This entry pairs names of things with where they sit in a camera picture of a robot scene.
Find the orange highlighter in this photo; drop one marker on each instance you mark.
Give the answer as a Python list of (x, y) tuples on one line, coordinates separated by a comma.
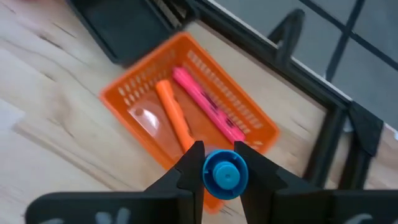
[(174, 115)]

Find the orange slotted plastic basket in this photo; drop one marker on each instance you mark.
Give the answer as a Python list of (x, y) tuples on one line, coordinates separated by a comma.
[(146, 71)]

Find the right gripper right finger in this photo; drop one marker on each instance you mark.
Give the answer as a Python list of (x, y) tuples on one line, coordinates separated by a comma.
[(280, 202)]

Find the black metal table frame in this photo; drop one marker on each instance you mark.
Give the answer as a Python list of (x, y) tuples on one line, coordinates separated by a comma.
[(323, 146)]

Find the pink highlighter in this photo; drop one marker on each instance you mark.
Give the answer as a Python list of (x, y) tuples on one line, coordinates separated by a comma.
[(205, 102)]

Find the black slotted plastic basket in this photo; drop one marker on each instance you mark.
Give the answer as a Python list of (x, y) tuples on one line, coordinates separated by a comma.
[(130, 31)]

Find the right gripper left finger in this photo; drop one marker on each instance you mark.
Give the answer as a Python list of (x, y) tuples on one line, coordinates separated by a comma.
[(168, 202)]

